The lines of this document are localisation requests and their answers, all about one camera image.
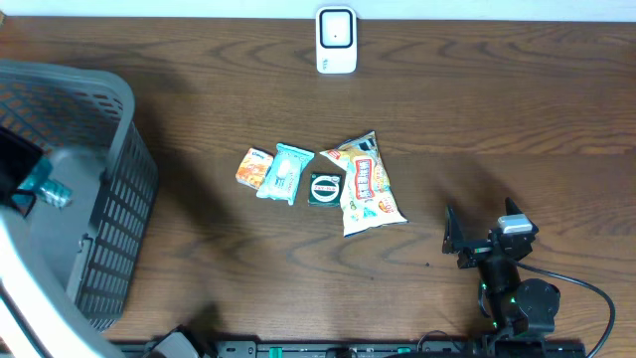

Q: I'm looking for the green square box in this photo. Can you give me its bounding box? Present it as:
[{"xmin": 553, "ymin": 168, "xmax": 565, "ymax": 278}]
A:
[{"xmin": 308, "ymin": 172, "xmax": 343, "ymax": 207}]

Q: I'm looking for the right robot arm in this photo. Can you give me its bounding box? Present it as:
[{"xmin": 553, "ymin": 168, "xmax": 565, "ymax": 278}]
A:
[{"xmin": 442, "ymin": 198, "xmax": 560, "ymax": 356}]

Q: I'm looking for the blue mouthwash bottle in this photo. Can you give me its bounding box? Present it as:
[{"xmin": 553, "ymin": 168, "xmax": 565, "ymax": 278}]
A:
[{"xmin": 11, "ymin": 156, "xmax": 73, "ymax": 209}]

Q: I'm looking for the small orange snack packet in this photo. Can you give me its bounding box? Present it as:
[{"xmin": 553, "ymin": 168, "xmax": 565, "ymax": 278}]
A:
[{"xmin": 236, "ymin": 147, "xmax": 274, "ymax": 190}]

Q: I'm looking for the grey plastic shopping basket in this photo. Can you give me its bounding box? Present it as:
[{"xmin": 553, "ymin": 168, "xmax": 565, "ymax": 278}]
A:
[{"xmin": 1, "ymin": 60, "xmax": 158, "ymax": 332}]

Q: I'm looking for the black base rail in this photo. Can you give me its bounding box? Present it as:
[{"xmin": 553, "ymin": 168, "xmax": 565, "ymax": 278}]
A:
[{"xmin": 113, "ymin": 339, "xmax": 587, "ymax": 358}]

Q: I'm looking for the white barcode scanner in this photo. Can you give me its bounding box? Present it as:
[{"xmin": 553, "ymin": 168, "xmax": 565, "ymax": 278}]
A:
[{"xmin": 315, "ymin": 6, "xmax": 358, "ymax": 75}]

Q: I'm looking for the yellow snack bag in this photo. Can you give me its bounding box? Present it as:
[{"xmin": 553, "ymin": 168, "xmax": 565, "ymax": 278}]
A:
[{"xmin": 320, "ymin": 130, "xmax": 407, "ymax": 237}]

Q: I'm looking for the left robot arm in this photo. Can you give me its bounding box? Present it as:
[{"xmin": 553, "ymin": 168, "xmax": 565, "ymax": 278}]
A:
[{"xmin": 1, "ymin": 128, "xmax": 123, "ymax": 357}]

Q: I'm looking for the teal wet wipes pack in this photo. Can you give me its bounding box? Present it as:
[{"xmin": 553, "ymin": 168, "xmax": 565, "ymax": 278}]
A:
[{"xmin": 256, "ymin": 143, "xmax": 315, "ymax": 206}]

